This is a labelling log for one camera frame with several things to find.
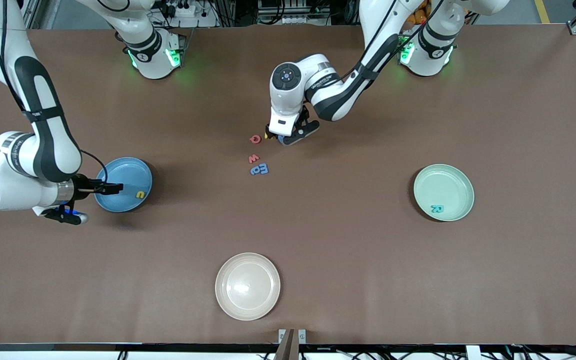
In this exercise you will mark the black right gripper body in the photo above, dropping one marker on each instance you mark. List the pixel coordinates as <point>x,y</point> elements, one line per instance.
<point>82,185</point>

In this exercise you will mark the red letter Q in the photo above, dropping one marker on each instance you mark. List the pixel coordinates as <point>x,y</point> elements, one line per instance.
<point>255,138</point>

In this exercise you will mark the yellow letter u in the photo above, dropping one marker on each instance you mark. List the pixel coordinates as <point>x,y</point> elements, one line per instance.
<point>140,194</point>

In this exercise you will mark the blue letter m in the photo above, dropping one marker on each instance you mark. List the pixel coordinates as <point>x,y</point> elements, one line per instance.
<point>264,168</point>

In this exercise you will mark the blue lowercase letter q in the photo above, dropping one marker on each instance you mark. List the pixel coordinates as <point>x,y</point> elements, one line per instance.
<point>255,171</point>

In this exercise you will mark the teal letter R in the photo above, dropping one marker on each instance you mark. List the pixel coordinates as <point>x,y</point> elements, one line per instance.
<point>437,208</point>

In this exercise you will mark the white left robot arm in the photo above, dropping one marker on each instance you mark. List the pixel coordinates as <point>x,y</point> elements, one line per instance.
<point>338,95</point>

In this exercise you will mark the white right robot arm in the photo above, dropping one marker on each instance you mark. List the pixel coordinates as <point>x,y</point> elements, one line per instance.
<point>43,150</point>

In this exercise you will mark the blue plate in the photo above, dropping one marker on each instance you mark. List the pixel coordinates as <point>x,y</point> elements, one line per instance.
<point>128,172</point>

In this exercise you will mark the red letter w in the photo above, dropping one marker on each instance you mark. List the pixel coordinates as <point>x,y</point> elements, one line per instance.
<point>253,159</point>

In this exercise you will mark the black control box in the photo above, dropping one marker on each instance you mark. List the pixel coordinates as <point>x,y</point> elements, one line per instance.
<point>293,10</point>

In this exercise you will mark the orange bagged items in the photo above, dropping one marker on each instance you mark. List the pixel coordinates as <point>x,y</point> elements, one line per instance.
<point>418,15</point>

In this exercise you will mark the green plate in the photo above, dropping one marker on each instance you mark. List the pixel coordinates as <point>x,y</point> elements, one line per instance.
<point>443,187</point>

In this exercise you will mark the beige plate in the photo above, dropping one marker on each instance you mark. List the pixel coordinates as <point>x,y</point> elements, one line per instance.
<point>247,286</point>

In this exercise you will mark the white power strip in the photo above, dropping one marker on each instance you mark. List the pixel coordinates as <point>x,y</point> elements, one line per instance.
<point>180,9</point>

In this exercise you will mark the brown table cover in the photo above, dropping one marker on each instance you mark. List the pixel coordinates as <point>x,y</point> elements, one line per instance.
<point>368,280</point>

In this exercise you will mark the black table edge rail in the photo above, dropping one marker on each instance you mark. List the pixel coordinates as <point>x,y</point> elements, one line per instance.
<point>68,346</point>

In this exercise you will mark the grey metal bracket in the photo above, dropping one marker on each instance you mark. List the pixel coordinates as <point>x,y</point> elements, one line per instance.
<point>292,342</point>

